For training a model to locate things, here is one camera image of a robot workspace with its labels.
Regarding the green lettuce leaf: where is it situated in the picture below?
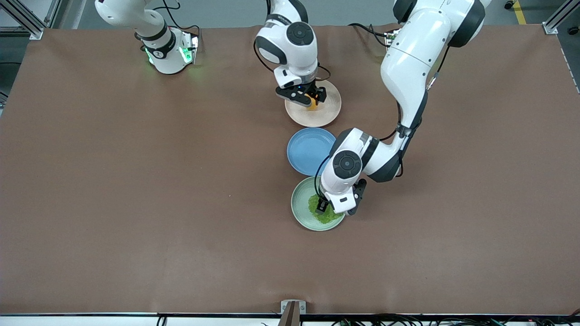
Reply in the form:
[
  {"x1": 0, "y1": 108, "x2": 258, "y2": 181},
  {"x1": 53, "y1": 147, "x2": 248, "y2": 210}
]
[{"x1": 307, "y1": 192, "x2": 345, "y2": 225}]

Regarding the metal right base bracket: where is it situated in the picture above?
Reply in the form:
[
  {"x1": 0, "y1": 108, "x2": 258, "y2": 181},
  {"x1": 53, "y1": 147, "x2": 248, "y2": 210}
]
[{"x1": 180, "y1": 31, "x2": 200, "y2": 65}]

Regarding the beige round plate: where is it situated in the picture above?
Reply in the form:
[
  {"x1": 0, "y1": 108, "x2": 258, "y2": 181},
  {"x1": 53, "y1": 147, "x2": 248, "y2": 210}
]
[{"x1": 285, "y1": 78, "x2": 342, "y2": 128}]

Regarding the brown table mat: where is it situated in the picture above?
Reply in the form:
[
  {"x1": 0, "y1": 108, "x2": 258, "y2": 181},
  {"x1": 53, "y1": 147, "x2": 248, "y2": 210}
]
[{"x1": 0, "y1": 24, "x2": 580, "y2": 315}]

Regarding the metal table edge bracket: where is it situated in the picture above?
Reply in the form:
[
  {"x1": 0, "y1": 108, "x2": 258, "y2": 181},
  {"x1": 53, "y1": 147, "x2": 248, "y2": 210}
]
[{"x1": 280, "y1": 300, "x2": 307, "y2": 326}]

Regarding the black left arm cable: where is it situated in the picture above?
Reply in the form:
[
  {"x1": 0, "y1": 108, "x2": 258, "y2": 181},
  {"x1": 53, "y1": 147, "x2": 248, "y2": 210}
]
[{"x1": 314, "y1": 43, "x2": 451, "y2": 200}]

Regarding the pale green round plate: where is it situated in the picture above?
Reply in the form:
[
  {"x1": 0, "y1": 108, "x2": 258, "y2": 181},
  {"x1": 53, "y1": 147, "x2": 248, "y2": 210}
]
[{"x1": 290, "y1": 176, "x2": 347, "y2": 232}]

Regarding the white table edge rail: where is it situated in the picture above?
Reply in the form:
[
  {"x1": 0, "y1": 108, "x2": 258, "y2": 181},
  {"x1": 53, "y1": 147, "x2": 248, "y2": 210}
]
[{"x1": 0, "y1": 312, "x2": 580, "y2": 326}]

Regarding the blue round plate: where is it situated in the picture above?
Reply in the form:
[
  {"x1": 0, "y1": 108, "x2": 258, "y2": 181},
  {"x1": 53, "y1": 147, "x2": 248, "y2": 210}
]
[{"x1": 287, "y1": 127, "x2": 338, "y2": 177}]

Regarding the black base cable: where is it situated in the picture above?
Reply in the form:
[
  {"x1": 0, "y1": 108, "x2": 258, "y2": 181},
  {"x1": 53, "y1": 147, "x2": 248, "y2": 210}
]
[
  {"x1": 152, "y1": 0, "x2": 201, "y2": 39},
  {"x1": 348, "y1": 23, "x2": 397, "y2": 47}
]

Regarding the aluminium frame post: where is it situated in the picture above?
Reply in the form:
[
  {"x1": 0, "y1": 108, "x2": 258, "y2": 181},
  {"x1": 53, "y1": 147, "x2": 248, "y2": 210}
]
[
  {"x1": 543, "y1": 0, "x2": 580, "y2": 35},
  {"x1": 44, "y1": 0, "x2": 62, "y2": 25},
  {"x1": 0, "y1": 0, "x2": 44, "y2": 40}
]

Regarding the black left base cable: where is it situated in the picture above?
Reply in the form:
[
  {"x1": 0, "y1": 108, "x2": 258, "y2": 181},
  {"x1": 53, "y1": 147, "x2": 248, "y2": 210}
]
[{"x1": 348, "y1": 23, "x2": 397, "y2": 47}]

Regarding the black right base cable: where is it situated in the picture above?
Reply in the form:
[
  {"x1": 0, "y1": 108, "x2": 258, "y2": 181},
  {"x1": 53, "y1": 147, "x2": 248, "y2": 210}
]
[{"x1": 152, "y1": 0, "x2": 201, "y2": 39}]

